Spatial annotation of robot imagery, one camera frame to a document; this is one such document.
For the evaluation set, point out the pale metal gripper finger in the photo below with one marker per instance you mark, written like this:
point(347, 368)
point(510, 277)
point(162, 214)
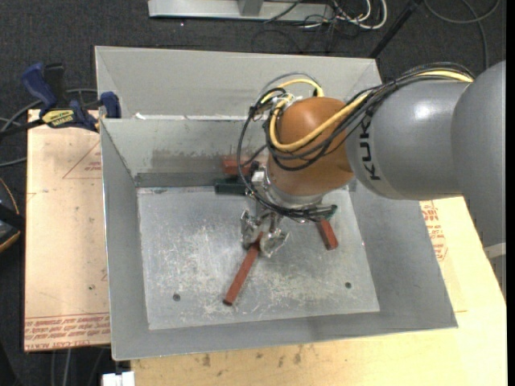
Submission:
point(247, 231)
point(274, 243)

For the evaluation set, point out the long red-brown block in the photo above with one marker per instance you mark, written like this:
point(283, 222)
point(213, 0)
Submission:
point(241, 273)

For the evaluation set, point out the dark green flat block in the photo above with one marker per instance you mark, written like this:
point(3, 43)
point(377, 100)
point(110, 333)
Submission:
point(228, 186)

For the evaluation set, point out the grey metal bin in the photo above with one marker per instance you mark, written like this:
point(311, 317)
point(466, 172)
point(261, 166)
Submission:
point(193, 255)

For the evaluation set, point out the brown cardboard board, red print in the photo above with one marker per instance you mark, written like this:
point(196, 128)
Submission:
point(64, 231)

